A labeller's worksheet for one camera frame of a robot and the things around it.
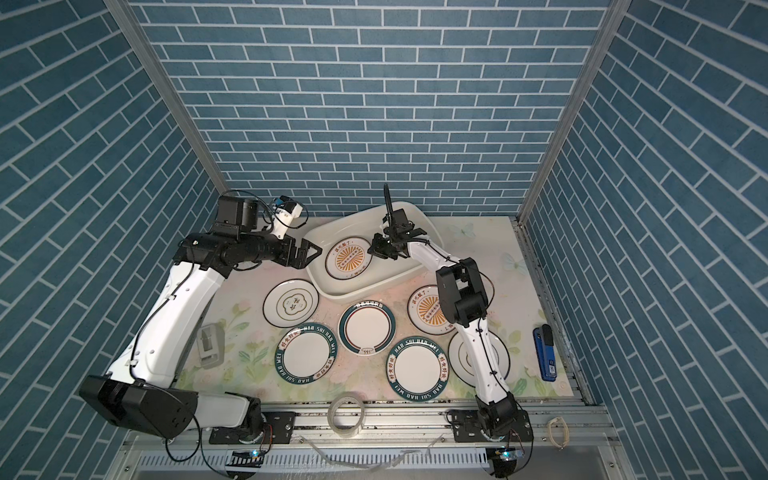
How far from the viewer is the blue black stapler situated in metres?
0.82

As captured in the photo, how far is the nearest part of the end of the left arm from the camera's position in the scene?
0.63m

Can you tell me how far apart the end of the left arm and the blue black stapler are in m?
0.72
